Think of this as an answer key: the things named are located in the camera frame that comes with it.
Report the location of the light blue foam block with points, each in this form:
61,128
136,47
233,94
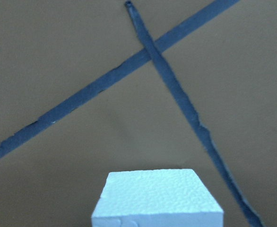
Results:
156,198

